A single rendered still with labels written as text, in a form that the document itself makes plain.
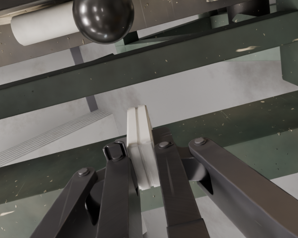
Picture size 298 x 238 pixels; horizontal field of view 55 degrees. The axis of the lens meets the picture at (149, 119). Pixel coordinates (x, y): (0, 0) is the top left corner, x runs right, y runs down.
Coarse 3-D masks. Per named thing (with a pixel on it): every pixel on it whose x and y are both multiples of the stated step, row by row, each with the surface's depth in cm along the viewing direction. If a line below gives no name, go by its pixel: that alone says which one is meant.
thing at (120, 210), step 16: (112, 144) 15; (112, 160) 15; (128, 160) 15; (112, 176) 14; (128, 176) 13; (112, 192) 13; (128, 192) 12; (112, 208) 11; (128, 208) 11; (112, 224) 11; (128, 224) 10
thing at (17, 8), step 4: (40, 0) 27; (44, 0) 27; (48, 0) 28; (52, 0) 29; (28, 4) 27; (32, 4) 28; (36, 4) 29; (40, 4) 30; (12, 8) 27; (16, 8) 28; (20, 8) 29; (24, 8) 30; (0, 12) 27; (4, 12) 28; (8, 12) 29
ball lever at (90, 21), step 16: (80, 0) 16; (96, 0) 16; (112, 0) 16; (128, 0) 17; (80, 16) 16; (96, 16) 16; (112, 16) 16; (128, 16) 17; (80, 32) 18; (96, 32) 17; (112, 32) 17; (128, 32) 18
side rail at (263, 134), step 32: (288, 96) 40; (192, 128) 38; (224, 128) 36; (256, 128) 34; (288, 128) 32; (32, 160) 42; (64, 160) 39; (96, 160) 36; (256, 160) 33; (288, 160) 33; (0, 192) 35; (32, 192) 33; (160, 192) 33; (0, 224) 33; (32, 224) 34
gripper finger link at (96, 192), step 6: (120, 138) 19; (126, 138) 19; (126, 144) 18; (132, 168) 16; (102, 174) 15; (132, 174) 16; (96, 180) 15; (102, 180) 15; (132, 180) 16; (96, 186) 15; (102, 186) 15; (90, 192) 15; (96, 192) 15; (102, 192) 15; (90, 198) 15; (96, 198) 15; (90, 204) 15; (96, 204) 15
